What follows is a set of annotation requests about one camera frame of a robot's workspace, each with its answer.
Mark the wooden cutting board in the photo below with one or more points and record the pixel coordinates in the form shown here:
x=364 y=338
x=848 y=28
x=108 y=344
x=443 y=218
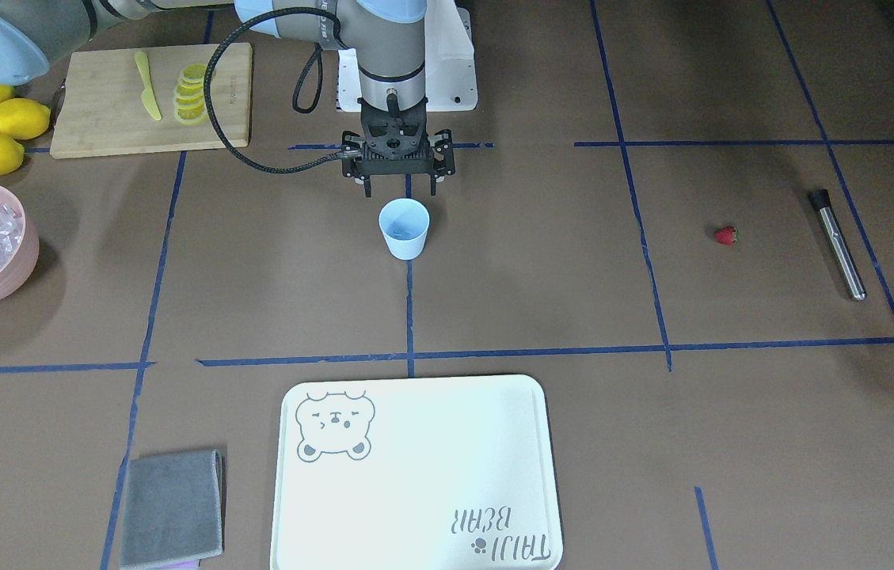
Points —
x=102 y=114

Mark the white bear tray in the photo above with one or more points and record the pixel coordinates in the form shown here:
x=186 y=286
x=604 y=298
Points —
x=416 y=473

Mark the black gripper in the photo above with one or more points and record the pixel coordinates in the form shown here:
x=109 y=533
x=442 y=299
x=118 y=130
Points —
x=444 y=155

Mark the light blue paper cup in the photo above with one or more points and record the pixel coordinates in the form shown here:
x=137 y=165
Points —
x=404 y=224

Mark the red strawberry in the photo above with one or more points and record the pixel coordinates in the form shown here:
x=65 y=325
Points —
x=727 y=235

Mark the yellow plastic knife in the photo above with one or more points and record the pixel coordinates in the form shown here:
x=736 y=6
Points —
x=147 y=95

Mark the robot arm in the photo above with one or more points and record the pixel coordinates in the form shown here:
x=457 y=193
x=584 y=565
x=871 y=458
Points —
x=388 y=38

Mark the steel muddler rod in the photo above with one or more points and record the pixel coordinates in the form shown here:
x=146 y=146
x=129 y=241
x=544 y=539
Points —
x=821 y=204

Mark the lemon slice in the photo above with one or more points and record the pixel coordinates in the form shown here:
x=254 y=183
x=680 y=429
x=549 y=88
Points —
x=193 y=74
x=190 y=115
x=186 y=95

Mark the grey folded cloth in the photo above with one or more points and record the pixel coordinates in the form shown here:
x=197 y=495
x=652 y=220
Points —
x=173 y=510

